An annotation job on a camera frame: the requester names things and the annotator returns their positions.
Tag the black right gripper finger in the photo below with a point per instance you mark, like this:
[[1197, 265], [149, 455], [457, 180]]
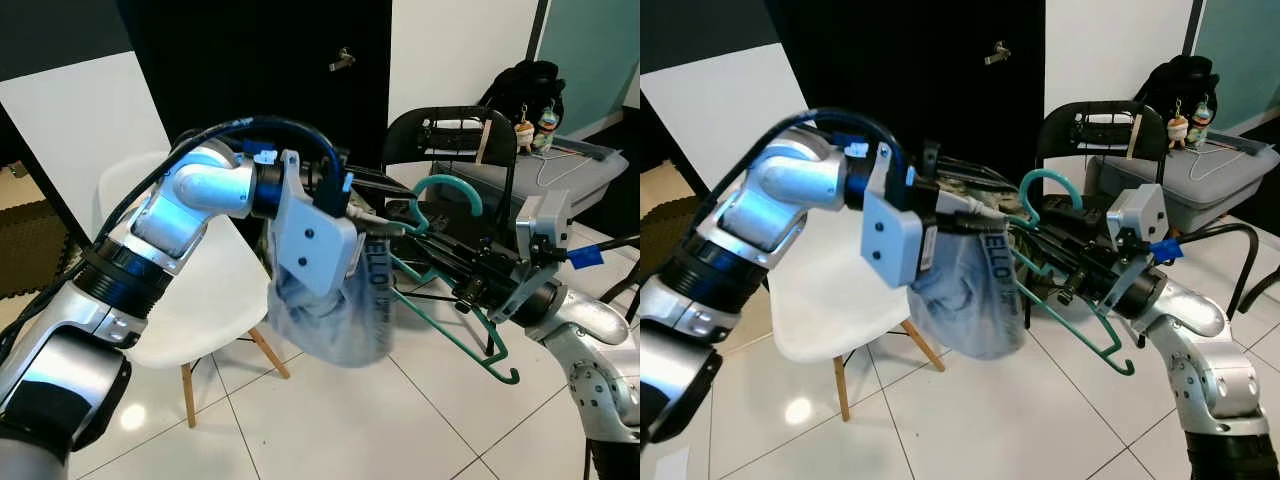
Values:
[[1055, 260], [440, 268], [435, 228], [1048, 220]]

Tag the teal plastic hanger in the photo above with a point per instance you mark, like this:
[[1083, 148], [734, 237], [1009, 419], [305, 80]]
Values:
[[445, 180], [1050, 173]]

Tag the pale translucent printed shirt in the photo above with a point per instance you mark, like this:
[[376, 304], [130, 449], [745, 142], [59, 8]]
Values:
[[335, 330], [970, 320]]

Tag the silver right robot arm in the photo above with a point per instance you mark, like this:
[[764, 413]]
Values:
[[595, 380], [1225, 390]]

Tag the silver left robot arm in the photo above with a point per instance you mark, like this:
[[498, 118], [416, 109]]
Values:
[[190, 190], [790, 180]]

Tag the black folding chair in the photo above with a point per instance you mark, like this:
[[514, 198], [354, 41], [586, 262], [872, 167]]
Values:
[[400, 125], [1050, 125]]

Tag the beige plush charm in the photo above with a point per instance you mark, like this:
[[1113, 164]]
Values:
[[1178, 132], [524, 135]]

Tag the grey storage box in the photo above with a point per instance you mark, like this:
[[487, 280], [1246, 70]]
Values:
[[580, 185], [1220, 185]]

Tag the black door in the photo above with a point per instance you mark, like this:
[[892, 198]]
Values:
[[250, 60], [900, 50]]

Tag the white chair with wooden legs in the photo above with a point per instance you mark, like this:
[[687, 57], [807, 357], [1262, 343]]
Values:
[[840, 300], [205, 300]]

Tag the teal plush charm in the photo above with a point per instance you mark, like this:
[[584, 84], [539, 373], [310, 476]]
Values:
[[547, 128], [1201, 122]]

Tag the black backpack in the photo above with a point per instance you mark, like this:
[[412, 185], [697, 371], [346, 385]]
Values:
[[525, 85], [1185, 80]]

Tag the dark foam puzzle mat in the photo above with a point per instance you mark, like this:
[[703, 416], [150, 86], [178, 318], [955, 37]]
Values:
[[665, 235], [30, 250]]

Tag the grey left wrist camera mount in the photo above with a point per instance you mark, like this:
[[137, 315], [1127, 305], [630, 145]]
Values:
[[310, 240], [895, 240]]

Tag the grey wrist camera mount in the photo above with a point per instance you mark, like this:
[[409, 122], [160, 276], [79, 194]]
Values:
[[895, 240], [545, 215], [1140, 215], [310, 240]]

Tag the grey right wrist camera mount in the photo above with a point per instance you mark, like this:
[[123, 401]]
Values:
[[545, 215], [1140, 215]]

